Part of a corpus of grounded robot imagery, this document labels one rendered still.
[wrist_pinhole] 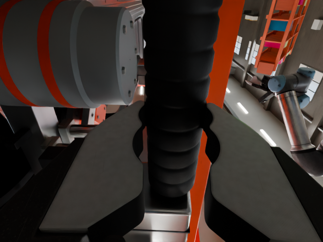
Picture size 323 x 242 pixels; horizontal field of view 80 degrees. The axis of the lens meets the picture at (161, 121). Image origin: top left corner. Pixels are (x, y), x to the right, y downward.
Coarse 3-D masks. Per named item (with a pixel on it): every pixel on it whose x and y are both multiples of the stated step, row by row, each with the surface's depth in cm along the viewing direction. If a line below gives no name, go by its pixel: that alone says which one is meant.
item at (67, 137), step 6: (66, 120) 38; (72, 120) 38; (60, 126) 36; (66, 126) 36; (72, 126) 37; (78, 126) 37; (84, 126) 37; (90, 126) 37; (60, 132) 36; (66, 132) 36; (72, 132) 37; (78, 132) 37; (84, 132) 37; (66, 138) 37; (72, 138) 38
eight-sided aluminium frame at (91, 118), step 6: (72, 108) 50; (78, 108) 53; (84, 108) 50; (90, 108) 50; (66, 114) 50; (72, 114) 50; (78, 114) 53; (84, 114) 50; (90, 114) 51; (78, 120) 53; (84, 120) 49; (90, 120) 51
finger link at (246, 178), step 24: (216, 120) 10; (216, 144) 8; (240, 144) 8; (264, 144) 8; (216, 168) 7; (240, 168) 7; (264, 168) 7; (216, 192) 6; (240, 192) 6; (264, 192) 6; (288, 192) 6; (216, 216) 6; (240, 216) 5; (264, 216) 5; (288, 216) 5; (240, 240) 6; (264, 240) 5; (288, 240) 5; (312, 240) 5
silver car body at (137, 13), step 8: (88, 0) 70; (96, 0) 78; (104, 0) 87; (112, 0) 99; (120, 0) 116; (128, 0) 141; (136, 0) 170; (128, 8) 136; (136, 8) 167; (144, 8) 220; (136, 16) 182; (136, 24) 244; (136, 32) 250; (136, 40) 256; (144, 40) 252; (136, 88) 261
